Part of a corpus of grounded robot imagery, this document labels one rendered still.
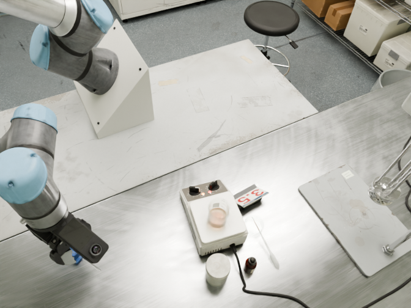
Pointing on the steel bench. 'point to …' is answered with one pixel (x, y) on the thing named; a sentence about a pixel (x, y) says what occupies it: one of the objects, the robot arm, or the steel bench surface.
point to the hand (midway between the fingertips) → (81, 254)
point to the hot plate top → (202, 211)
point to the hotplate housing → (212, 242)
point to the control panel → (204, 191)
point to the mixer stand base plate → (355, 219)
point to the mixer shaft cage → (387, 184)
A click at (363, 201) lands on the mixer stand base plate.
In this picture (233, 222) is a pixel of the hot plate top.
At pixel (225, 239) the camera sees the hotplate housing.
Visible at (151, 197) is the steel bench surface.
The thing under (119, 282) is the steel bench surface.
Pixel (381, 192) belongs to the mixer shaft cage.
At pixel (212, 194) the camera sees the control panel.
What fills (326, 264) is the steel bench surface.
